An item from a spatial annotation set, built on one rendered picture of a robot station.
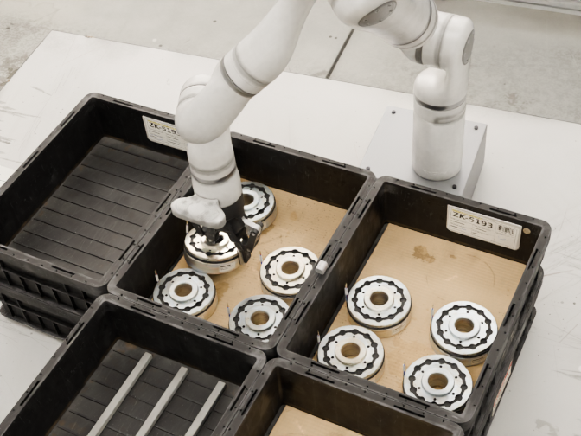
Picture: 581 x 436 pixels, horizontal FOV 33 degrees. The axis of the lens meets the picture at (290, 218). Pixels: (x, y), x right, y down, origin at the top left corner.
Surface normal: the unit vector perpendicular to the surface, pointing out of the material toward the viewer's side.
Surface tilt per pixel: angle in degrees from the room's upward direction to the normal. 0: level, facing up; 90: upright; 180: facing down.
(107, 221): 0
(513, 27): 0
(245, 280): 0
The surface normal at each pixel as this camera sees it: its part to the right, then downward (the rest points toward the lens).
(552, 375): -0.08, -0.67
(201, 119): 0.05, 0.51
